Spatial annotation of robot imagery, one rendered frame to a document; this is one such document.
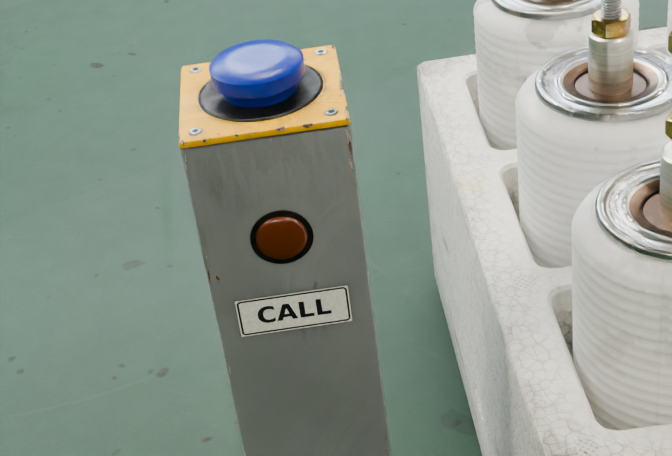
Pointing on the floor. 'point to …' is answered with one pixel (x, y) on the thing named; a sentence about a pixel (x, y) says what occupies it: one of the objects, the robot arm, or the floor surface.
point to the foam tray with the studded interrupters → (506, 287)
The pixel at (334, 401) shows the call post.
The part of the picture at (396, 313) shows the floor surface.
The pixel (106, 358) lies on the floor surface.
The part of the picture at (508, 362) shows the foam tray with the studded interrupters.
